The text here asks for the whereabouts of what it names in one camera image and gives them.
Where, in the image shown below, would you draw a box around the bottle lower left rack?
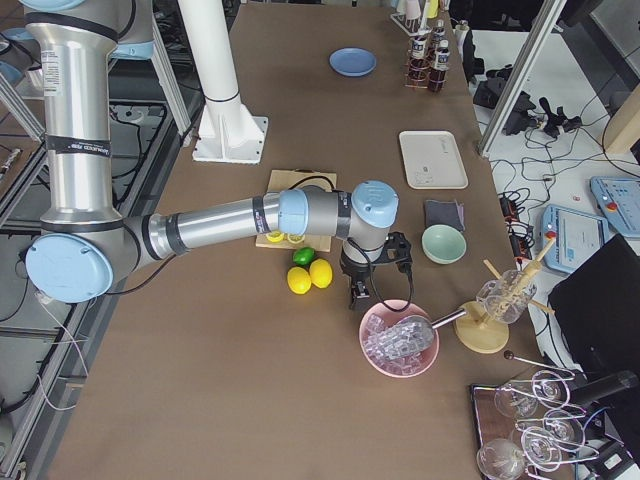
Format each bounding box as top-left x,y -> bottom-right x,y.
408,29 -> 431,80

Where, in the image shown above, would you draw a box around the yellow lemon lower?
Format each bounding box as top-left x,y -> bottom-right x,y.
286,266 -> 312,295

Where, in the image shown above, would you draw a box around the glass mug on stand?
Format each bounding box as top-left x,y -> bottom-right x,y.
476,270 -> 537,324

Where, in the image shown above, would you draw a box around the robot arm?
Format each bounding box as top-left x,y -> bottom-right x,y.
25,1 -> 410,303

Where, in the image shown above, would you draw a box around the blue teach pendant near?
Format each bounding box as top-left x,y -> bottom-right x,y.
540,204 -> 610,273

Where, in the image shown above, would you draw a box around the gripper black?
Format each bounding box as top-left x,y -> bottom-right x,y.
340,243 -> 372,312

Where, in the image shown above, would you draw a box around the blue plate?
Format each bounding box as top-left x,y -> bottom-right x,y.
329,47 -> 377,77

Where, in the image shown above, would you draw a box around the metal ice scoop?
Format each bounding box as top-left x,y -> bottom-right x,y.
377,308 -> 466,359

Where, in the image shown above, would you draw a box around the lemon slice upper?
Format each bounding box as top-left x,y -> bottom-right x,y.
265,231 -> 285,243

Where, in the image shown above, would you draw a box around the lemon slice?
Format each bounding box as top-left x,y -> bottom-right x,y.
286,233 -> 305,245
265,231 -> 285,243

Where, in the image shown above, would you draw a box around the green bowl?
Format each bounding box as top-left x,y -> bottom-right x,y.
421,224 -> 467,265

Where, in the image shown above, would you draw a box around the yellow lemon upper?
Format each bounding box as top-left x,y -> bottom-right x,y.
309,258 -> 333,289

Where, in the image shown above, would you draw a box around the bottle lower right rack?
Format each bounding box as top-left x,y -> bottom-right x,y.
428,40 -> 450,92

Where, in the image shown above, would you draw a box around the wooden cutting board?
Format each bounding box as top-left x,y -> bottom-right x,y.
255,169 -> 337,253

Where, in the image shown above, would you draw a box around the blue teach pendant far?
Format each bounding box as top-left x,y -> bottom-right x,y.
590,176 -> 639,238

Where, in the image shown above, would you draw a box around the bottle top in rack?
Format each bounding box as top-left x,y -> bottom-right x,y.
431,19 -> 446,50

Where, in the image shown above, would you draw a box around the pink bowl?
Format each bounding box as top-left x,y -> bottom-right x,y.
359,300 -> 439,378

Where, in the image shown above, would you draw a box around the wine glass tray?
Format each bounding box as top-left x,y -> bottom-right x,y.
471,382 -> 599,479

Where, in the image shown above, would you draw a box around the copper wire bottle rack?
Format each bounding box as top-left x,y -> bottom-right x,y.
404,31 -> 436,91

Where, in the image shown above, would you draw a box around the lemon slice lower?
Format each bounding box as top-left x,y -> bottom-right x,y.
286,233 -> 305,245

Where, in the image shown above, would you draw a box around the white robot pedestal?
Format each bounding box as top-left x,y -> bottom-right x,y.
179,0 -> 268,165

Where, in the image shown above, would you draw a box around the yellow lemon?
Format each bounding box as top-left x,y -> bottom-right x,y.
286,266 -> 312,295
309,258 -> 333,289

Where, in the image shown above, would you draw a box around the blue teach pendant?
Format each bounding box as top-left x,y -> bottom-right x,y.
590,176 -> 639,238
540,204 -> 610,273

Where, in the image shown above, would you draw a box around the wooden cup stand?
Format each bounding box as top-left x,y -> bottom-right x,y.
454,239 -> 555,354

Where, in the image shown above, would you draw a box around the green lime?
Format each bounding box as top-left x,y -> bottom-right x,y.
292,247 -> 316,267

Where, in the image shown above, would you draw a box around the grey folded cloth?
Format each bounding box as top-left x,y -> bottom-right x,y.
424,199 -> 465,232

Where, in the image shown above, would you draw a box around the cream rabbit tray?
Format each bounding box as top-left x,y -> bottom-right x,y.
398,130 -> 468,190

